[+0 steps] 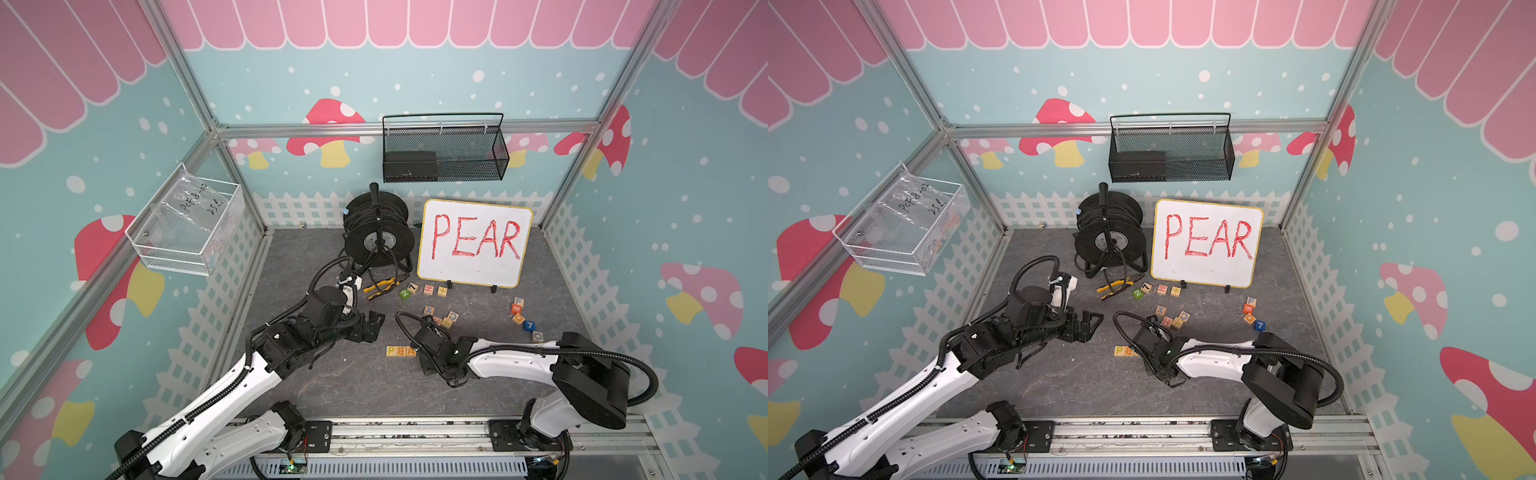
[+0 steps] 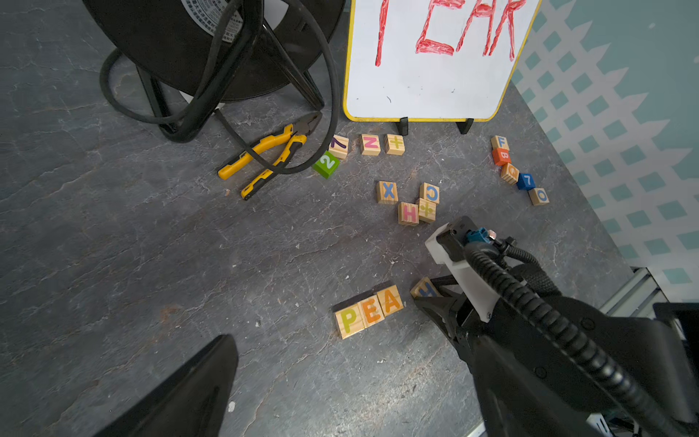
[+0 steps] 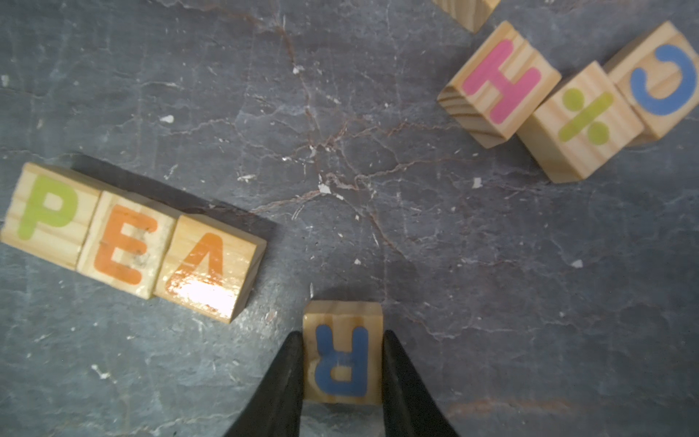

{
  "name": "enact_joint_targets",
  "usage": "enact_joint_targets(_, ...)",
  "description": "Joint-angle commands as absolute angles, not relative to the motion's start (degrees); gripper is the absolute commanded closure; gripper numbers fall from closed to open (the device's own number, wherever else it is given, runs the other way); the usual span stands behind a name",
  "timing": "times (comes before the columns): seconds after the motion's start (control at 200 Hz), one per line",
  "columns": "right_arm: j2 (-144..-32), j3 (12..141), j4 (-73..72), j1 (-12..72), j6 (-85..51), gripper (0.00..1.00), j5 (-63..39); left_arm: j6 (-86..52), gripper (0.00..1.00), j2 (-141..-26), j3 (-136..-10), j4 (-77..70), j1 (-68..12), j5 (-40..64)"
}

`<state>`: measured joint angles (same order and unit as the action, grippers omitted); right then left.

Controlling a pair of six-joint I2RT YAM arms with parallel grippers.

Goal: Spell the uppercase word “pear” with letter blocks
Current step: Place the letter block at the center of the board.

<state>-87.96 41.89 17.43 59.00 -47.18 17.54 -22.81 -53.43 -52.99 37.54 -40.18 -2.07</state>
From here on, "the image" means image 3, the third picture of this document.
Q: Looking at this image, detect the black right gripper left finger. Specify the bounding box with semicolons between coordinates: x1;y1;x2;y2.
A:
225;331;304;437

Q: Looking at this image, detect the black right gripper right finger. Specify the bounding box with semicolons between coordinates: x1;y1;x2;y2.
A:
382;330;458;437

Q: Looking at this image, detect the wooden block blue R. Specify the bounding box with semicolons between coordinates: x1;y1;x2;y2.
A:
302;300;384;405

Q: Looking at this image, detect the wooden block orange A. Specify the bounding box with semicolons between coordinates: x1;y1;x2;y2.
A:
154;214;267;323

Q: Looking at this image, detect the wooden block orange E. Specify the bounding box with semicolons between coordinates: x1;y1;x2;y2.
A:
76;190;180;300

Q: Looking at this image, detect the wooden block green P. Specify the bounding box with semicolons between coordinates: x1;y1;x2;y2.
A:
1;162;110;271

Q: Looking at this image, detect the wooden block green divide sign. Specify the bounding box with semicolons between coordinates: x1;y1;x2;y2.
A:
517;61;644;183

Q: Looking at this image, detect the wooden block pink H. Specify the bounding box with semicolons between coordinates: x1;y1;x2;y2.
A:
437;21;562;149

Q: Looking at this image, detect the wooden block blue X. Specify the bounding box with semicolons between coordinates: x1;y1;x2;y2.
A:
433;0;501;34

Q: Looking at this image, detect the wooden block blue C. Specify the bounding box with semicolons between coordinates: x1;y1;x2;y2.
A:
604;21;698;146

